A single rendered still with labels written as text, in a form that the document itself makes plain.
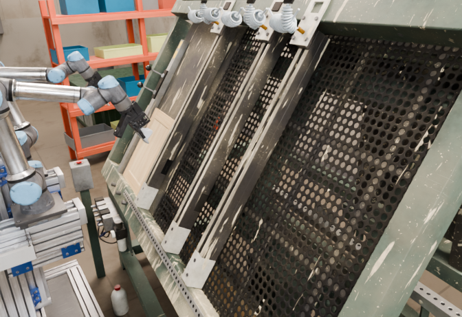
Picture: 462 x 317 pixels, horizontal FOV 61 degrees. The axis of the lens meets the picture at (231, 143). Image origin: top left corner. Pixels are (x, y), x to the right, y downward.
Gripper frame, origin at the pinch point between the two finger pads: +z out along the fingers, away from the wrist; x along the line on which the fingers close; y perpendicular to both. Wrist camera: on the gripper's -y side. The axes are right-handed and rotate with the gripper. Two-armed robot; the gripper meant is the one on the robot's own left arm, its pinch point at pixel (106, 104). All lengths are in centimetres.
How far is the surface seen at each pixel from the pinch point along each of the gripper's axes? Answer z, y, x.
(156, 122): 21.8, 15.3, -17.0
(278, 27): -27, 54, -121
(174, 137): 16, 12, -57
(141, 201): 34, -22, -56
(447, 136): -9, 42, -189
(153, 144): 26.9, 4.5, -27.6
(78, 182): 37, -45, 18
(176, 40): 0, 66, 18
